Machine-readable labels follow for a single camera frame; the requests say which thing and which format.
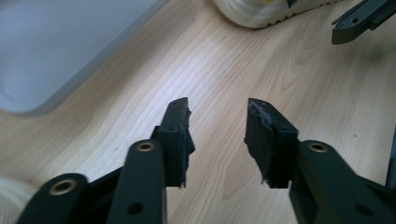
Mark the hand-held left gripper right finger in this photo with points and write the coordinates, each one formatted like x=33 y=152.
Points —
x=267 y=146

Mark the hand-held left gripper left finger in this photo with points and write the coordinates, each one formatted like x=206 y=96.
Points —
x=174 y=140

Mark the cream round container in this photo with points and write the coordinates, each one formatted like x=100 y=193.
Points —
x=249 y=14

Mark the white two-tier shoe rack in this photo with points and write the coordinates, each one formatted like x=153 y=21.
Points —
x=62 y=46

